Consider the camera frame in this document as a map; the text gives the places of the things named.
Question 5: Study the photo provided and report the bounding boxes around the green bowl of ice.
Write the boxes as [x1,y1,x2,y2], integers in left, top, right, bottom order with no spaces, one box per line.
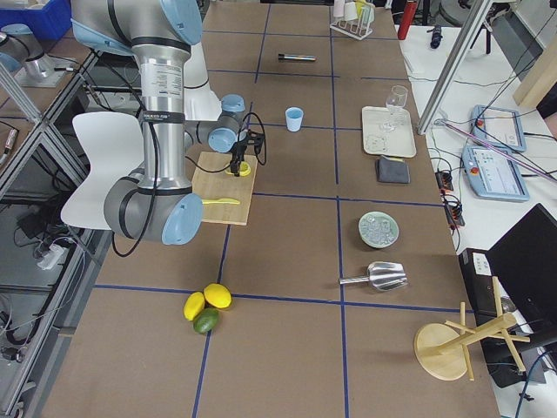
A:
[358,212,399,249]

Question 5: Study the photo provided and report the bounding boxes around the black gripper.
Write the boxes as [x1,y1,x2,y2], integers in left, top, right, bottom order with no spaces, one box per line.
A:
[230,130,265,177]

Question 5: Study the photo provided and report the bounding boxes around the yellow lemon slice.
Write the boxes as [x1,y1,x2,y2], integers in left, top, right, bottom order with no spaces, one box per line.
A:
[225,161,252,177]

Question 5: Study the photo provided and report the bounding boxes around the wooden cup tree stand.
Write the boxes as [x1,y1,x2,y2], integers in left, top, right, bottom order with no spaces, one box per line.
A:
[413,276,530,381]

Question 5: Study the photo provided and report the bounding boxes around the white wire cup rack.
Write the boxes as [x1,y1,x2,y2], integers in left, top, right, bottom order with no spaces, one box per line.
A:
[329,0,375,40]

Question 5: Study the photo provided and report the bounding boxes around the blue teach pendant far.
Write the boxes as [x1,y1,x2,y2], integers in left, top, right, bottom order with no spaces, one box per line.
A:
[471,104,527,152]

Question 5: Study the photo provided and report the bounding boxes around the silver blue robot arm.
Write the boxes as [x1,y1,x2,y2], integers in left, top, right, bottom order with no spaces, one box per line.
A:
[61,1,264,245]
[1,24,65,88]

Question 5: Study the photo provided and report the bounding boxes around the blue teach pendant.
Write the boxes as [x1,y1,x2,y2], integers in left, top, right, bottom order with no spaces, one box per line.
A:
[471,104,527,152]
[461,145,530,202]

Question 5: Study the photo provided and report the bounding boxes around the steel muddler black tip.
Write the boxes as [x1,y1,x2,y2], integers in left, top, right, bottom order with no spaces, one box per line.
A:
[278,53,317,62]

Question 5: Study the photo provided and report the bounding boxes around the red bottle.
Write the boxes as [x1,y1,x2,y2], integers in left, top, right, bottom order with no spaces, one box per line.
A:
[397,0,418,40]

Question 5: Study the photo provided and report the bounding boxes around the blue teach pendant near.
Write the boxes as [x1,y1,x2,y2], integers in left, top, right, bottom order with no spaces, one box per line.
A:
[461,145,530,202]

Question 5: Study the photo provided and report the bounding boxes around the bamboo cutting board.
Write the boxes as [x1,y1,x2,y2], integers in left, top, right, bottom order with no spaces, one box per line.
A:
[192,152,258,226]

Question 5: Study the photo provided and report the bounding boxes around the light blue plastic cup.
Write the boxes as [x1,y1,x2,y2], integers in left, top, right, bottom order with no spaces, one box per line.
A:
[285,106,304,132]

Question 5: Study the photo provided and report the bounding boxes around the cream bear serving tray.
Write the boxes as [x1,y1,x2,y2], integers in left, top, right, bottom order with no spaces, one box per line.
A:
[361,106,417,158]

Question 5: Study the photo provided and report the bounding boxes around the metal ice scoop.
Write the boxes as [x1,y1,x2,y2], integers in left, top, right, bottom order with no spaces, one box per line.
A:
[339,261,408,292]

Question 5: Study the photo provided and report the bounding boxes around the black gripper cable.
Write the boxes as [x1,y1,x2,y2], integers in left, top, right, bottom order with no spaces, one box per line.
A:
[111,111,267,258]

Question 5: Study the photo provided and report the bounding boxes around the yellow plastic knife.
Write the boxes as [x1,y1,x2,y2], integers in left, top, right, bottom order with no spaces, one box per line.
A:
[202,198,241,206]

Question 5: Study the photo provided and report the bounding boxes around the grey folded cloth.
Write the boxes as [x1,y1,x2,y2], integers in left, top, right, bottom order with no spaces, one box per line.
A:
[375,155,411,184]

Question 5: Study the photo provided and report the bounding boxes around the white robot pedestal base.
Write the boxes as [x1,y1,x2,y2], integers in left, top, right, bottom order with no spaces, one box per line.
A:
[184,42,221,121]

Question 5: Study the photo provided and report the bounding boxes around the clear wine glass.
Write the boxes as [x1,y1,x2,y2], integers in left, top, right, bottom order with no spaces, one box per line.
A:
[380,85,408,131]

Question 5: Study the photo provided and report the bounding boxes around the green lime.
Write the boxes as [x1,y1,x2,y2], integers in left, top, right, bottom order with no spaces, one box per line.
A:
[193,307,219,334]

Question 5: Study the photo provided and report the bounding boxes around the aluminium frame post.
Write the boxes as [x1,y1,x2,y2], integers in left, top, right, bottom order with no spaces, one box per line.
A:
[417,0,500,135]

